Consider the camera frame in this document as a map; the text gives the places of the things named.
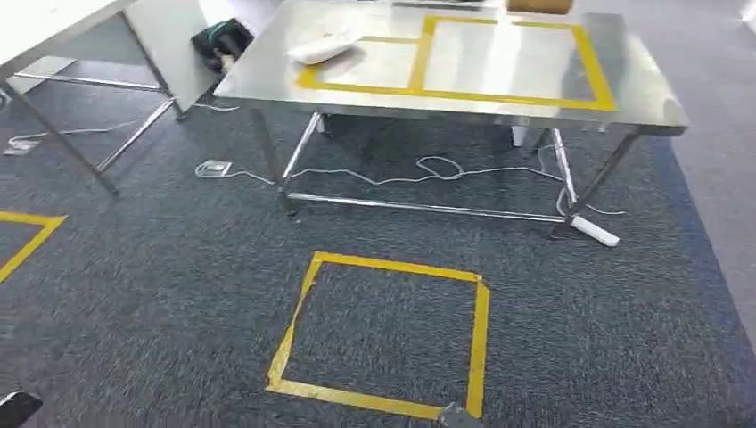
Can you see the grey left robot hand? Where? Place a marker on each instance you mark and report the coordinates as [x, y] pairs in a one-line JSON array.
[[18, 410]]

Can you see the yellow floor tape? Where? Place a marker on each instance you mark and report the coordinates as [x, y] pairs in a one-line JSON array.
[[477, 354], [32, 242]]

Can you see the floor socket plate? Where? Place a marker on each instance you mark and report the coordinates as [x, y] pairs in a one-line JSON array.
[[212, 169], [20, 148]]

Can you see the white table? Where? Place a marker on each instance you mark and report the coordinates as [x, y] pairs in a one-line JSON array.
[[171, 53]]

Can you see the black bag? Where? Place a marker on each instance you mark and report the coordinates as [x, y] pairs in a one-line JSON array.
[[221, 41]]

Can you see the white curved plastic part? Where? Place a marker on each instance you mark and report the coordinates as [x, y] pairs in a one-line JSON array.
[[325, 48]]

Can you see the yellow tape on table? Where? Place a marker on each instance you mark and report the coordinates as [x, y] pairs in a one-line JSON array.
[[419, 59]]

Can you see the steel table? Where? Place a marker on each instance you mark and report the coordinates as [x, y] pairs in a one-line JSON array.
[[502, 59]]

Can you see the white power strip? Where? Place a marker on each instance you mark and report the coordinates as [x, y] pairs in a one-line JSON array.
[[595, 231]]

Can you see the brown cardboard box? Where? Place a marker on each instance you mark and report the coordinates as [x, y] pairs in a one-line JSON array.
[[540, 6]]

